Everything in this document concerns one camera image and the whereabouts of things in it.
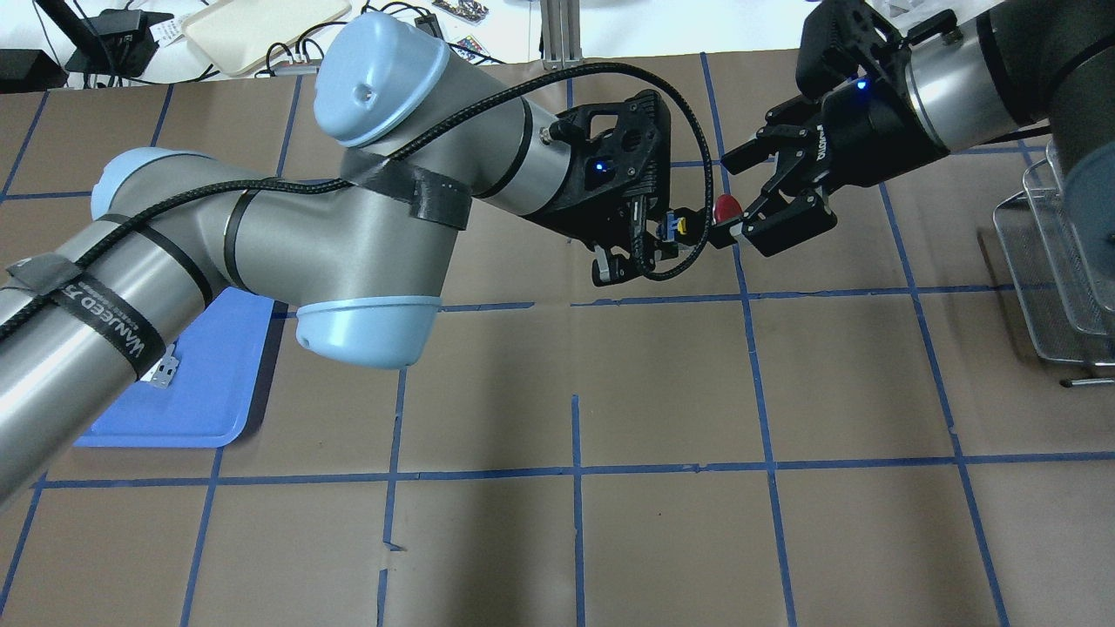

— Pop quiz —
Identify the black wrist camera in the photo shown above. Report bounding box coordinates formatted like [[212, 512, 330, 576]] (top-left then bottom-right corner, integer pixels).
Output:
[[795, 1, 909, 102], [534, 89, 672, 243]]

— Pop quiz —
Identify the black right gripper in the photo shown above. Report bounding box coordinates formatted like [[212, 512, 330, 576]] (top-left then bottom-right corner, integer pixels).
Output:
[[721, 77, 948, 257]]

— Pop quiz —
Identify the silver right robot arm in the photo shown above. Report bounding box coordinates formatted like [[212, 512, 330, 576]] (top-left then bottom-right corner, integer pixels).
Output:
[[710, 1, 1114, 270]]

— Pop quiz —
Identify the wire mesh shelf basket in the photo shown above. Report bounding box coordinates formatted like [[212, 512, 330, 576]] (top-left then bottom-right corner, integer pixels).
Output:
[[993, 142, 1114, 367]]

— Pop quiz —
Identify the red emergency stop button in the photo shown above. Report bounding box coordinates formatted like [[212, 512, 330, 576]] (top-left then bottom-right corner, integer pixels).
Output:
[[659, 193, 743, 248]]

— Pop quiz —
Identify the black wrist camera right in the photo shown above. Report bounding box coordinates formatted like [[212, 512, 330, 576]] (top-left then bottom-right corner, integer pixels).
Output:
[[795, 1, 909, 102]]

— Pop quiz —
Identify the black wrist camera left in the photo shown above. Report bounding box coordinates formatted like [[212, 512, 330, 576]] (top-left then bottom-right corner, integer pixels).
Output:
[[534, 89, 672, 243]]

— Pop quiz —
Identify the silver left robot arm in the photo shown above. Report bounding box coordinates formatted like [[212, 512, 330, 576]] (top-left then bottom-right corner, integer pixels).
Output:
[[1, 12, 685, 502]]

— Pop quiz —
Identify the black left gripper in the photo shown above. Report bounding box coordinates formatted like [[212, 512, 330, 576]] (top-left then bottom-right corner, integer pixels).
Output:
[[569, 196, 680, 283]]

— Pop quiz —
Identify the aluminium frame post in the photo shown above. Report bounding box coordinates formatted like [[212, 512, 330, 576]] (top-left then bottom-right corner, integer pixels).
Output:
[[540, 0, 585, 71]]

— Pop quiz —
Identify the blue plastic tray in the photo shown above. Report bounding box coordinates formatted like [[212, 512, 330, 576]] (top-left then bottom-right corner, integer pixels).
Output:
[[75, 288, 274, 448]]

